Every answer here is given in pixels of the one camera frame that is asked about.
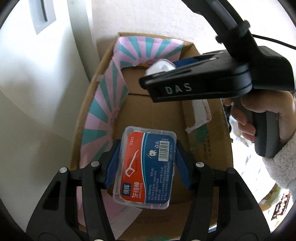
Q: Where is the white earphone case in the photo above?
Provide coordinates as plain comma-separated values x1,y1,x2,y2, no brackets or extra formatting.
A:
145,59,176,76

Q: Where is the dental floss pick box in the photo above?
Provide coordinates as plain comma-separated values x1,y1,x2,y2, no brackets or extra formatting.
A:
113,126,177,210

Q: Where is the pink striped cardboard box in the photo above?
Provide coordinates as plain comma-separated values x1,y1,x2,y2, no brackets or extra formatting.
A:
70,33,233,240

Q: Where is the white fleece sleeve forearm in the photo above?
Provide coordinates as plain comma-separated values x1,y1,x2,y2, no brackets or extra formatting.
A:
262,133,296,203

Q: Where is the person's right hand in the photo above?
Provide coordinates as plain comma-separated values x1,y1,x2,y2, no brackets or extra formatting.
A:
223,90,295,144

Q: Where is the white sliding door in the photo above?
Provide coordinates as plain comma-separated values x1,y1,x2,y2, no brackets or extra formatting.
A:
1,1,99,230

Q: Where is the black cable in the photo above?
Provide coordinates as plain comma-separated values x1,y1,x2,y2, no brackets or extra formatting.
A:
208,0,296,50

